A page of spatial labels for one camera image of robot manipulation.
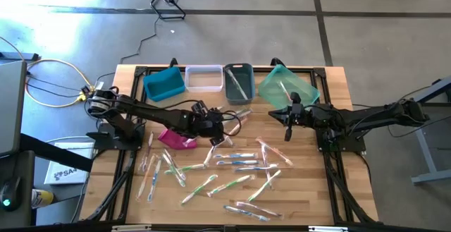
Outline black desk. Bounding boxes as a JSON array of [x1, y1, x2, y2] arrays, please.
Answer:
[[0, 149, 37, 228]]

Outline teal translucent plastic bin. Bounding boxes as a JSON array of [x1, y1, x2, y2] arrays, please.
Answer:
[[258, 63, 321, 110]]

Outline magenta plastic bin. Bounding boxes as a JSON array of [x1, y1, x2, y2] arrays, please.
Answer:
[[157, 128, 198, 151]]

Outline grey laptop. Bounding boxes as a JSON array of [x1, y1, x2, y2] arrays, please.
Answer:
[[0, 60, 28, 157]]

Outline white printed box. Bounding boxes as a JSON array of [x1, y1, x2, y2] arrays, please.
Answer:
[[44, 141, 96, 186]]

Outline green toothbrushes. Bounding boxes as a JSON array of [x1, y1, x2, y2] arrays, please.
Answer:
[[225, 68, 249, 102]]

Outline black desk beam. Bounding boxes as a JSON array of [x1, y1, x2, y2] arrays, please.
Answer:
[[19, 133, 95, 173]]

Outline yellow extension cable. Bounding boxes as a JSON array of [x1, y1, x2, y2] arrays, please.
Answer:
[[25, 58, 97, 109]]

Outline blue wrapped toothbrush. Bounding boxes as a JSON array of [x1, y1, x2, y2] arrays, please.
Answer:
[[222, 204, 271, 223], [233, 164, 280, 173], [212, 152, 259, 160], [147, 157, 163, 204], [228, 109, 254, 120], [214, 159, 261, 166]]

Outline dark grey plastic bin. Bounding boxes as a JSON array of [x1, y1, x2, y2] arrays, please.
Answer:
[[223, 62, 257, 106]]

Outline yellow white can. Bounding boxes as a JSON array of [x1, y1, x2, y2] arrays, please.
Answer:
[[30, 188, 55, 209]]

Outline bright blue plastic bin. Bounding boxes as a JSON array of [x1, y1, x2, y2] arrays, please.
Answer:
[[142, 66, 187, 103]]

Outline grey metal desk frame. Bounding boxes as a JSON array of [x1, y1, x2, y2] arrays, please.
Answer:
[[410, 75, 451, 186]]

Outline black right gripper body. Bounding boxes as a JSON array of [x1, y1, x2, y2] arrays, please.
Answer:
[[302, 104, 321, 127]]

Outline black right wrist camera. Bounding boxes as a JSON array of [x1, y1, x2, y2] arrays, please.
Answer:
[[288, 102, 304, 126]]

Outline green wrapped toothbrush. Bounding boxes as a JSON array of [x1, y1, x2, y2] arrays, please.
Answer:
[[161, 151, 187, 188], [246, 169, 283, 203], [180, 173, 219, 205], [206, 173, 257, 198], [163, 163, 209, 176], [221, 106, 249, 118]]

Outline silver angle bracket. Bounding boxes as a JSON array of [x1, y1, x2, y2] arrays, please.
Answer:
[[111, 224, 153, 232], [308, 225, 349, 232]]

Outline black computer mouse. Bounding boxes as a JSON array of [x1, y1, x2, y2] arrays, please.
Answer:
[[0, 176, 23, 212]]

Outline black yellow plug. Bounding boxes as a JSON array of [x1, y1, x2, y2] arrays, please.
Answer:
[[78, 85, 97, 103]]

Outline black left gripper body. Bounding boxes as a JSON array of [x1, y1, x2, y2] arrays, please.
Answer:
[[186, 114, 226, 138]]

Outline clear white plastic bin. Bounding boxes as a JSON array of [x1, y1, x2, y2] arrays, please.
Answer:
[[184, 64, 224, 94]]

